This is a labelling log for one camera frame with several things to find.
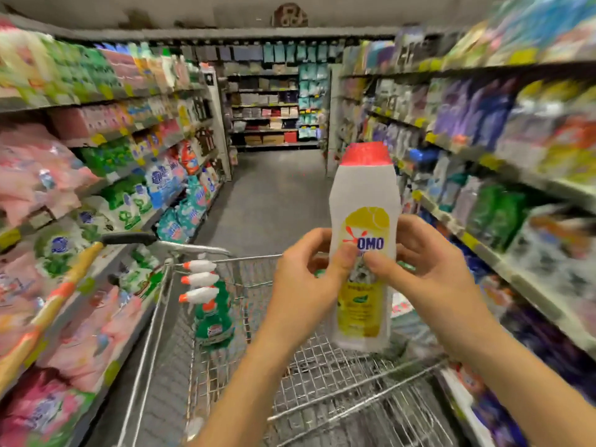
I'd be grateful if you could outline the row of yellow-capped cleaner bottles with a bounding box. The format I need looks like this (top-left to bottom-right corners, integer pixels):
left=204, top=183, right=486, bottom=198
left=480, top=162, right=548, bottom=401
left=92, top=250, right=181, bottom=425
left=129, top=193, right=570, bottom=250
left=496, top=79, right=596, bottom=184

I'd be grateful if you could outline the person's left forearm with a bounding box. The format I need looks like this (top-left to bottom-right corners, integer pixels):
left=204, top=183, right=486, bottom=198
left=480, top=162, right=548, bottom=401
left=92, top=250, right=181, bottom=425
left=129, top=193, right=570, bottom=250
left=191, top=332, right=310, bottom=447

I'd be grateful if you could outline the round patterned wall ornament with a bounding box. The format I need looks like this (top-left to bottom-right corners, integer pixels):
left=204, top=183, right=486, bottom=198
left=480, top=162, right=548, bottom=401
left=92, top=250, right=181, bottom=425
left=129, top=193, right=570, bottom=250
left=273, top=2, right=310, bottom=30

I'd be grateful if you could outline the cluster of green cleaner bottles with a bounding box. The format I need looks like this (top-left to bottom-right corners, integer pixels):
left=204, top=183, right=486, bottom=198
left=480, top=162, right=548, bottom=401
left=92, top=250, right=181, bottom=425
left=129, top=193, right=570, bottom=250
left=464, top=181, right=534, bottom=254

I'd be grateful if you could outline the row of purple cleaner bottles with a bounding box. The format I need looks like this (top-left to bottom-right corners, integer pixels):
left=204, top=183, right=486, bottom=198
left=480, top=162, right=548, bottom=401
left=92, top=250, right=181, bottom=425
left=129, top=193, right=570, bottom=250
left=431, top=77, right=519, bottom=151

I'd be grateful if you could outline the white red-capped cleaner bottle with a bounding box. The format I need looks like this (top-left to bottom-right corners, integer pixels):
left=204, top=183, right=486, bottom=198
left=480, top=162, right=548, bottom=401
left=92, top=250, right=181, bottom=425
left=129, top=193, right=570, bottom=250
left=326, top=142, right=404, bottom=354

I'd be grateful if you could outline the person's right hand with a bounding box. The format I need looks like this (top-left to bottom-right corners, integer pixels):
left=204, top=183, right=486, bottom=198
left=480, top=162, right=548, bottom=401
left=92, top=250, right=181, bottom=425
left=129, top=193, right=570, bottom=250
left=363, top=214, right=495, bottom=359

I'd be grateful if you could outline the stack of pink detergent pouches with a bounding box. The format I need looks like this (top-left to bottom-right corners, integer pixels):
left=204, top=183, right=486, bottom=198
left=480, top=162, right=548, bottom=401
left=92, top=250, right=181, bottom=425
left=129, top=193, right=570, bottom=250
left=0, top=120, right=152, bottom=447

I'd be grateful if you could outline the distant store shelving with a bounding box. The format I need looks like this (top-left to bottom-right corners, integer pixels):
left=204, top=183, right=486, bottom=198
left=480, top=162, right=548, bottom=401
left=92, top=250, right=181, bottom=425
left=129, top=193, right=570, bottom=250
left=219, top=37, right=348, bottom=151

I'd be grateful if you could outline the row of green white pouches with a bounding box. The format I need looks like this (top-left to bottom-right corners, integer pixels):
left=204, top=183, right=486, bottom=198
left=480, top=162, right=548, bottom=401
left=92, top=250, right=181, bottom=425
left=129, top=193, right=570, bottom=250
left=35, top=176, right=156, bottom=296

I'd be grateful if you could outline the store shelving with refill pouches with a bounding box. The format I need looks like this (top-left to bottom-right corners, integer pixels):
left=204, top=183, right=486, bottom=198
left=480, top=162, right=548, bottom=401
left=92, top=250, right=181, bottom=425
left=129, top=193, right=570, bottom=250
left=0, top=14, right=234, bottom=447

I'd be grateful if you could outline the row of teal blue pouches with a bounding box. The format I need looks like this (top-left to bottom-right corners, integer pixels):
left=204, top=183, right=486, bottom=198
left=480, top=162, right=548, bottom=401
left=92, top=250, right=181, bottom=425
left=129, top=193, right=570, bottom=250
left=140, top=158, right=225, bottom=245

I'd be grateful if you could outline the clear-wrapped white bottle pack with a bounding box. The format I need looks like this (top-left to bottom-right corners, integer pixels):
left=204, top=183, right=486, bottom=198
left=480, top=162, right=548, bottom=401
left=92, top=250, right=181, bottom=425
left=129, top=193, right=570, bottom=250
left=507, top=204, right=596, bottom=287

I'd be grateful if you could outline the grey shopping cart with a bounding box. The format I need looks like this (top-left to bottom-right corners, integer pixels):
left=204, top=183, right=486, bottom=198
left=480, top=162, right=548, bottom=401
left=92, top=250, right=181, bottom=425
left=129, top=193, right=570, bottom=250
left=0, top=232, right=469, bottom=447

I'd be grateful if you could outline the person's left hand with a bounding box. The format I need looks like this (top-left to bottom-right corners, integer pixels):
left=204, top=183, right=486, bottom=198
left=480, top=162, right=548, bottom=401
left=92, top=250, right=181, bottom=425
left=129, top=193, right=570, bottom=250
left=261, top=228, right=359, bottom=354

